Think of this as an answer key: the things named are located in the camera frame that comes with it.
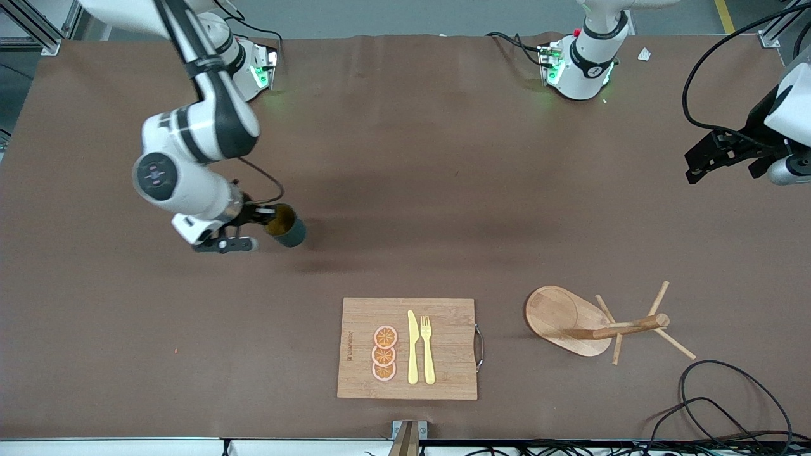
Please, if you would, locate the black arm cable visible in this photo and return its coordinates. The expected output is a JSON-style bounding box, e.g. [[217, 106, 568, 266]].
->
[[238, 156, 284, 205], [682, 3, 811, 149]]

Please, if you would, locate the aluminium table edge rail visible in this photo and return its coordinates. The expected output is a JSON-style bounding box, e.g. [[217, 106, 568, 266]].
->
[[0, 436, 811, 456]]

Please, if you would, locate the aluminium frame post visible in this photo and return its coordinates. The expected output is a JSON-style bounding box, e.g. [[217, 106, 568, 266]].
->
[[0, 0, 83, 56], [757, 0, 811, 48]]

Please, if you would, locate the yellow plastic fork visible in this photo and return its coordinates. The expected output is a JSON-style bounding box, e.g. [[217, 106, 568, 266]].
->
[[420, 315, 437, 386]]

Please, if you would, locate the dark green mug yellow inside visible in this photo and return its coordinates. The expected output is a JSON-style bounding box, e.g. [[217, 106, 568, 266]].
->
[[263, 203, 308, 249]]

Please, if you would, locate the yellow plastic knife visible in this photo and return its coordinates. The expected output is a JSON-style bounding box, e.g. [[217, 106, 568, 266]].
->
[[407, 310, 420, 385]]

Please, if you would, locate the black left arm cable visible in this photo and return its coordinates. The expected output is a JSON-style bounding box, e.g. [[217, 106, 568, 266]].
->
[[682, 3, 811, 149]]

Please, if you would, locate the black right base cable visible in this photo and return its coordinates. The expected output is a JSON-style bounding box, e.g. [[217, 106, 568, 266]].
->
[[212, 0, 284, 64]]

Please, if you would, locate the black cable on table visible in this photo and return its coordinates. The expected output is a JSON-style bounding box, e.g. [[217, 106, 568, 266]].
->
[[645, 397, 767, 452], [679, 360, 794, 444]]

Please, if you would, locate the black base cable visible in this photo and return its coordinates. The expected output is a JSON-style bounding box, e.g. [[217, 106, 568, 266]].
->
[[485, 30, 549, 69], [212, 0, 284, 64]]

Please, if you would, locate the wooden mug rack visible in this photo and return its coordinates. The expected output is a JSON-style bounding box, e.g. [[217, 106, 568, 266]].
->
[[525, 281, 698, 367]]

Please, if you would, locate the black left base cable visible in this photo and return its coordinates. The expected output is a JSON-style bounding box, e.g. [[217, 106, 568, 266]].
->
[[485, 30, 549, 69]]

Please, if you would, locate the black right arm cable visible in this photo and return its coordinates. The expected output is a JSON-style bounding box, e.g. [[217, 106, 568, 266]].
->
[[238, 156, 284, 205]]

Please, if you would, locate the bamboo cutting board metal handle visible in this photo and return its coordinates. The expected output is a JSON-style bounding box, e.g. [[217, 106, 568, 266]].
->
[[336, 297, 485, 401]]

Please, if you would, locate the metal bracket with wooden post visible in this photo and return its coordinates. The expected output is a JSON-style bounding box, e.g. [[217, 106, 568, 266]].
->
[[392, 420, 428, 456]]

